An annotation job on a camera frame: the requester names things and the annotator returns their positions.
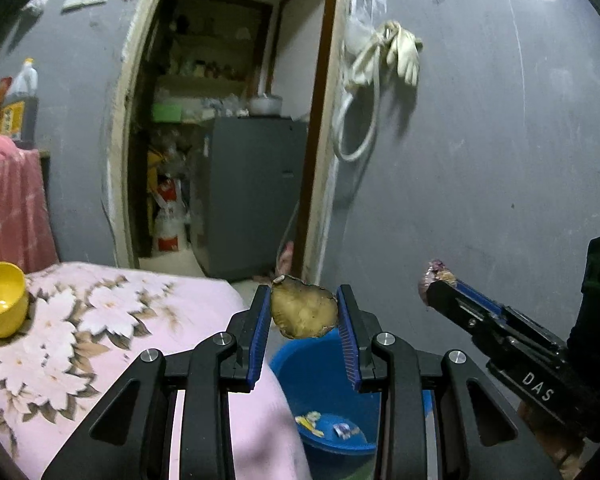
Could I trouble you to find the purple garlic skin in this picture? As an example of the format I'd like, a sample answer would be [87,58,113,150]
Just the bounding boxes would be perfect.
[417,259,457,306]

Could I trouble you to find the brown vegetable peel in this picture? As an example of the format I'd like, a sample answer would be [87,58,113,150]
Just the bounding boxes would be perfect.
[271,275,338,339]

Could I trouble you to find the blue foil wrapper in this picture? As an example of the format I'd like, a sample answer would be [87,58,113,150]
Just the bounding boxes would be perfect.
[332,422,364,441]

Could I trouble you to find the yellow snack packet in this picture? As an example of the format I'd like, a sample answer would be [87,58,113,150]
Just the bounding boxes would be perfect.
[294,411,325,438]

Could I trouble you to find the person's right hand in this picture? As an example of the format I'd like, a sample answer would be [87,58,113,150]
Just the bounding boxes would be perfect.
[517,401,584,480]

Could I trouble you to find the pink floral table cloth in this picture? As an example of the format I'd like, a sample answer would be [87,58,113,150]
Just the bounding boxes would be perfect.
[0,260,314,480]

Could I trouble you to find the blue plastic basin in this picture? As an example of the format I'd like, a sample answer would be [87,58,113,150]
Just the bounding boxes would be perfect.
[270,328,437,456]

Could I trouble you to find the yellow plastic bowl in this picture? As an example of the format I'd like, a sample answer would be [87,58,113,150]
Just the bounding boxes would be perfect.
[0,261,29,339]

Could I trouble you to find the red white sack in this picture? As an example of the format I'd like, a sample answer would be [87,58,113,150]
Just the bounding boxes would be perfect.
[151,179,187,255]

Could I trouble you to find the pink checked towel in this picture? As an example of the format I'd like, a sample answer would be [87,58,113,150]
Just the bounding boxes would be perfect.
[0,136,58,274]

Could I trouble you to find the grey refrigerator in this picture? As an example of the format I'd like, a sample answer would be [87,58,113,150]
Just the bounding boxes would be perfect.
[189,117,308,281]

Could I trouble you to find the green plastic box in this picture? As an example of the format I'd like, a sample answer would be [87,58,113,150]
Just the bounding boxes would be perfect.
[151,103,182,124]

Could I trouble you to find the large oil jug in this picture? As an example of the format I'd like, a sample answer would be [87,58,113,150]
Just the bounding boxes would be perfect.
[0,58,38,148]

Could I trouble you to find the metal pot on fridge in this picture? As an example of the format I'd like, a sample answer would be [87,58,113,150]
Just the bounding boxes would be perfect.
[247,94,283,117]

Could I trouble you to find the cream rubber gloves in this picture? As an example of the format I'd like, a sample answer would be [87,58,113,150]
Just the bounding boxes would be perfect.
[346,21,422,89]

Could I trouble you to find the white hose loop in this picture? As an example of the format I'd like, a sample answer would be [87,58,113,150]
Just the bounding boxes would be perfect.
[330,54,382,163]

